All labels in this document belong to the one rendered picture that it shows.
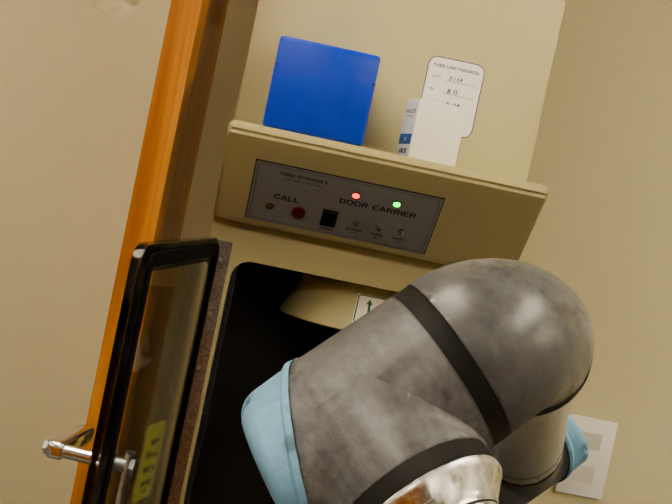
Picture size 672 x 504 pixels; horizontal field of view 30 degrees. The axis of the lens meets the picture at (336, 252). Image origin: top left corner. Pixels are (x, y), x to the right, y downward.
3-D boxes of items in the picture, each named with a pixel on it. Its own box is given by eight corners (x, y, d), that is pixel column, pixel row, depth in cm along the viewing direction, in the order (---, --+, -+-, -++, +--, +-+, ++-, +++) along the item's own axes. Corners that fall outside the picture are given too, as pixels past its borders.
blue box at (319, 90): (261, 128, 132) (279, 44, 131) (354, 148, 132) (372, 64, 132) (261, 125, 122) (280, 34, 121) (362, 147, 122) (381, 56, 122)
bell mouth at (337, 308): (278, 301, 153) (287, 256, 152) (419, 329, 154) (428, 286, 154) (280, 318, 135) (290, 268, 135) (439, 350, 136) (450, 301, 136)
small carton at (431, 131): (395, 156, 130) (407, 99, 129) (441, 166, 131) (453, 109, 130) (407, 157, 125) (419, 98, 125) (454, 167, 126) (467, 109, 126)
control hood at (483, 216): (211, 215, 133) (230, 122, 132) (508, 276, 135) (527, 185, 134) (207, 219, 121) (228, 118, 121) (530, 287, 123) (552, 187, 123)
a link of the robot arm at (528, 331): (542, 164, 79) (531, 388, 124) (399, 258, 78) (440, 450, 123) (660, 303, 75) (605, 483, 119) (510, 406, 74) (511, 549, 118)
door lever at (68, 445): (128, 456, 115) (134, 429, 114) (97, 478, 105) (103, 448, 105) (72, 443, 115) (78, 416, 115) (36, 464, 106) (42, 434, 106)
